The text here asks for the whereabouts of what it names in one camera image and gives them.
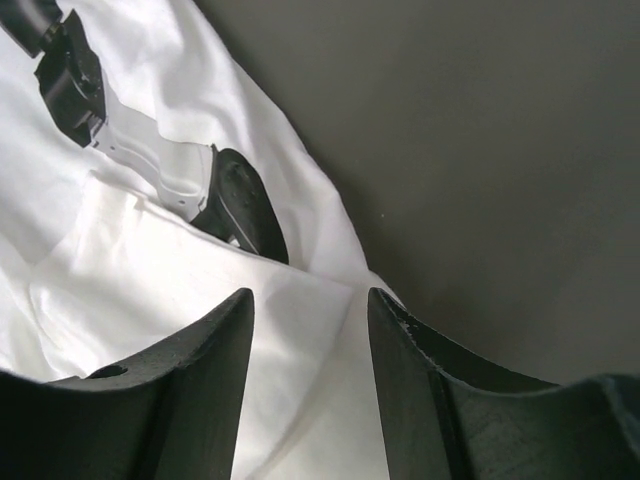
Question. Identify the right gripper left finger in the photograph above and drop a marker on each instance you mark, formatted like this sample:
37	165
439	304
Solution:
170	411

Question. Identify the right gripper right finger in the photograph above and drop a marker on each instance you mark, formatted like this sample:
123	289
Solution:
448	413

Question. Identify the white printed t shirt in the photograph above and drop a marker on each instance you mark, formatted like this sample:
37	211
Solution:
99	258

